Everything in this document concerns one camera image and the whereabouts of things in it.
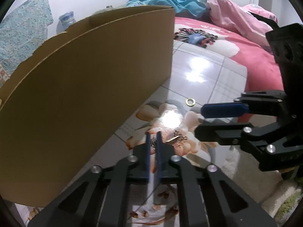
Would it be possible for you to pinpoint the teal floral hanging cloth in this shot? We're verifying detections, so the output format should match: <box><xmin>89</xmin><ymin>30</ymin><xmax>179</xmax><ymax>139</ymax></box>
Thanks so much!
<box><xmin>1</xmin><ymin>0</ymin><xmax>53</xmax><ymax>85</ymax></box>

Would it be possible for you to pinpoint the light pink blanket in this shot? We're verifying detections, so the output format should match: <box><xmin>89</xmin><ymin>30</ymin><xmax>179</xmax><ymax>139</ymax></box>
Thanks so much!
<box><xmin>206</xmin><ymin>0</ymin><xmax>278</xmax><ymax>47</ymax></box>

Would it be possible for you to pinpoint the white shaggy rug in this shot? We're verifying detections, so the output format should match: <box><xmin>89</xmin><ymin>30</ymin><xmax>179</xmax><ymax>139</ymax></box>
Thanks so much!
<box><xmin>222</xmin><ymin>146</ymin><xmax>302</xmax><ymax>226</ymax></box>

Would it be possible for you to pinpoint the gold chain necklace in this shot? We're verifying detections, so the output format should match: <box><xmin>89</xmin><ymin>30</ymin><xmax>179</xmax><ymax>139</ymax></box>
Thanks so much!
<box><xmin>151</xmin><ymin>128</ymin><xmax>189</xmax><ymax>151</ymax></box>

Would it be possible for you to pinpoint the floral plastic tablecloth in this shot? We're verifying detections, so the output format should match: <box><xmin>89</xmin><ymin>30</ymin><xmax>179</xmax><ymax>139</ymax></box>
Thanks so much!
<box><xmin>14</xmin><ymin>41</ymin><xmax>249</xmax><ymax>227</ymax></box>

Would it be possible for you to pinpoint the brown cardboard box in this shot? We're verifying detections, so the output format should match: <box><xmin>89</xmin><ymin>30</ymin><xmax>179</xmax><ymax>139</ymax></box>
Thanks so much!
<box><xmin>1</xmin><ymin>6</ymin><xmax>175</xmax><ymax>207</ymax></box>

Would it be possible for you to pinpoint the water dispenser bottle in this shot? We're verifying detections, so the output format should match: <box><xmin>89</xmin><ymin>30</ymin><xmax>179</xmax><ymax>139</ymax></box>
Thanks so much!
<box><xmin>56</xmin><ymin>11</ymin><xmax>76</xmax><ymax>34</ymax></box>

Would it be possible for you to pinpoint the pink floral bed quilt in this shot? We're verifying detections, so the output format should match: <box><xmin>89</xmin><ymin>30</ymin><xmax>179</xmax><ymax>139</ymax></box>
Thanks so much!
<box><xmin>168</xmin><ymin>18</ymin><xmax>283</xmax><ymax>105</ymax></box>

